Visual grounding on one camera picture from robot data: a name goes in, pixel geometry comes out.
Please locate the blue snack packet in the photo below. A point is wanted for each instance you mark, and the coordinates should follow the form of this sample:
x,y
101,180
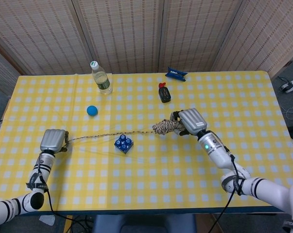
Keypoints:
x,y
175,74

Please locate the blue four-stud building block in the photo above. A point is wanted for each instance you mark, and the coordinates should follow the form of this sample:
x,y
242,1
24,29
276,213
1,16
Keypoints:
x,y
124,145

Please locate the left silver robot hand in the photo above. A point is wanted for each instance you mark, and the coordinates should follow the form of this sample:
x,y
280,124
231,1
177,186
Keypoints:
x,y
52,140

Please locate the white paper scrap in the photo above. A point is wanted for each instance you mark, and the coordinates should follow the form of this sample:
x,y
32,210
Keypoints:
x,y
47,219

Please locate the clear green-label water bottle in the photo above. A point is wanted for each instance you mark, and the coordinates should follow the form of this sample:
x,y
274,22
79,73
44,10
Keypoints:
x,y
103,83

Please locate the grey foot pedal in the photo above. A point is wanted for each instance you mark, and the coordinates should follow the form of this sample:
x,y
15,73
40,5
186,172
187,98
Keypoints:
x,y
292,85

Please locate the yellow white checkered tablecloth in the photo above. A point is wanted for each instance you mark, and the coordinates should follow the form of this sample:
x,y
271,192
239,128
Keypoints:
x,y
160,170

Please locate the woven bamboo folding screen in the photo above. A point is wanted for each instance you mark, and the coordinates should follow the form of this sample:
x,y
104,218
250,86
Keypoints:
x,y
126,36

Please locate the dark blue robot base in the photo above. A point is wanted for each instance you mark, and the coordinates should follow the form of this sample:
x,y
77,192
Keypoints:
x,y
143,223

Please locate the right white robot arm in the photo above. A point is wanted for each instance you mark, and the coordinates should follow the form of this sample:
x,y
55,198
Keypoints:
x,y
219,155

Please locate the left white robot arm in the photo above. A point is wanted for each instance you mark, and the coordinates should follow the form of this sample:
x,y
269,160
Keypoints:
x,y
43,165

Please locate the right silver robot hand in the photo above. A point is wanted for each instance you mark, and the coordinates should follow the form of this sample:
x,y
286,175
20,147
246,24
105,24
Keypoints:
x,y
192,121

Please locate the small black red-capped bottle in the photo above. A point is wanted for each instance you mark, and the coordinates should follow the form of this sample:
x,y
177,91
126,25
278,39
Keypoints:
x,y
164,95

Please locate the blue rubber ball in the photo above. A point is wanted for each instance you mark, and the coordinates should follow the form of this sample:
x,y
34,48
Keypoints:
x,y
92,110

